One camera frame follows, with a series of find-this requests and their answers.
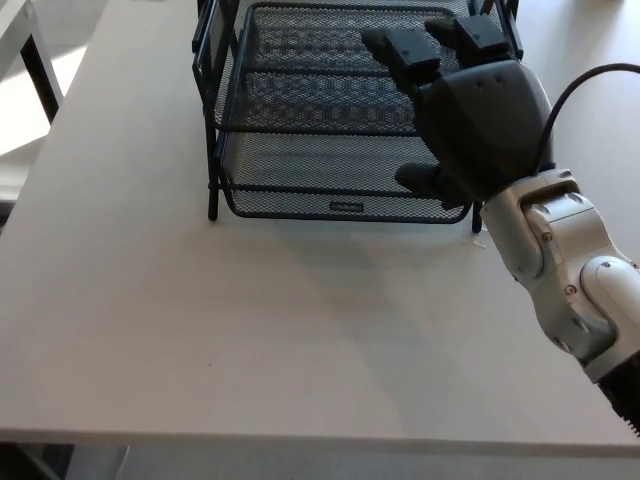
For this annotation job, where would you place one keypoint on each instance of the clear tape piece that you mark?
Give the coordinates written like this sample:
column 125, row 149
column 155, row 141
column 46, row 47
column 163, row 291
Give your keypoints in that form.
column 477, row 242

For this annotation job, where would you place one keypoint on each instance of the white side table black legs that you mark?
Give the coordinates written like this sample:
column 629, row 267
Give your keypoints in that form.
column 17, row 25

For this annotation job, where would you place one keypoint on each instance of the black mesh tray with label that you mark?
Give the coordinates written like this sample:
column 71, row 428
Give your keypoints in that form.
column 320, row 165

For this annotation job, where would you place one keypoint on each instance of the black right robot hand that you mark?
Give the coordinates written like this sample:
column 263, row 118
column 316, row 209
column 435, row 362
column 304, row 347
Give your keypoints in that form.
column 480, row 130

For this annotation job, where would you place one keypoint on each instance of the black metal tray rack frame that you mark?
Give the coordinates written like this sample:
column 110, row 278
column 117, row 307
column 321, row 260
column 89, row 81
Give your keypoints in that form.
column 212, row 200

